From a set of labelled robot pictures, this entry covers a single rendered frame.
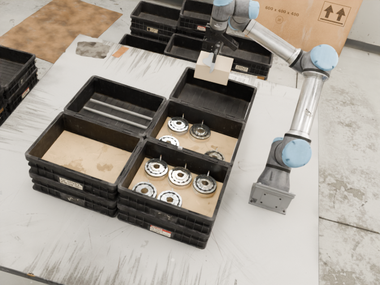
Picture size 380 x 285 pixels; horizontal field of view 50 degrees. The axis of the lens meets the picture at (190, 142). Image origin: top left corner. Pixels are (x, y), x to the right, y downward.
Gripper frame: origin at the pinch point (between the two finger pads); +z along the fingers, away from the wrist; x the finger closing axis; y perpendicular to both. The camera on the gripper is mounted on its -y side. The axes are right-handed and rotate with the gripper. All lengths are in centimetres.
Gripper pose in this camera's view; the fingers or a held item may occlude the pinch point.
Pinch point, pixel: (214, 65)
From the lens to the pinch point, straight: 196.6
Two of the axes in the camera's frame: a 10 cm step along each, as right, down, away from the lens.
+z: -1.4, 6.9, 7.1
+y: -9.7, -2.5, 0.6
